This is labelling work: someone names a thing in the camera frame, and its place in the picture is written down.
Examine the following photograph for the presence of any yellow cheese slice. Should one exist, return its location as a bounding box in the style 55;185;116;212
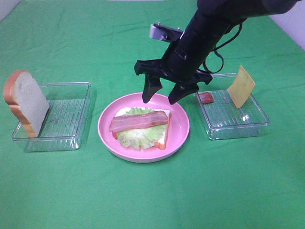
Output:
227;65;255;108

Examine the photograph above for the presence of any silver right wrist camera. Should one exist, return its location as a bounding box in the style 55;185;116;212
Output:
149;23;184;42

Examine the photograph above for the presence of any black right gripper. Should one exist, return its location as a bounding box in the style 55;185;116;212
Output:
134;40;213;104

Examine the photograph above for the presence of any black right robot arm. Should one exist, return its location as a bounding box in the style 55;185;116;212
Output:
134;0;296;104

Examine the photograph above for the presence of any pink round plate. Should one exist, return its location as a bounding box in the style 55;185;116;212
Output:
98;93;190;163

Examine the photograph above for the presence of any clear plastic container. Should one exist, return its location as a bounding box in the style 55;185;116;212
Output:
195;73;269;140
12;82;93;152

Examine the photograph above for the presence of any left clear plastic container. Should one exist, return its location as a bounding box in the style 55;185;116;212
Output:
12;82;93;152

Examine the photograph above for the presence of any green lettuce leaf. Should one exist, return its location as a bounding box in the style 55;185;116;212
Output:
112;107;171;150

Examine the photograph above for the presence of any bacon strip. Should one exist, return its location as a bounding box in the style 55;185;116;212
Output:
109;111;171;133
198;92;214;104

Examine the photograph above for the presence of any bread slice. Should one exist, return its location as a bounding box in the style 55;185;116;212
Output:
3;70;50;137
109;107;171;150

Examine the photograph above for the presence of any right clear plastic container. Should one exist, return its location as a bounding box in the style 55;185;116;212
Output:
195;73;269;140

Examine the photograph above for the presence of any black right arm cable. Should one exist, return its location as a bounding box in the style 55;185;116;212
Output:
202;22;244;74

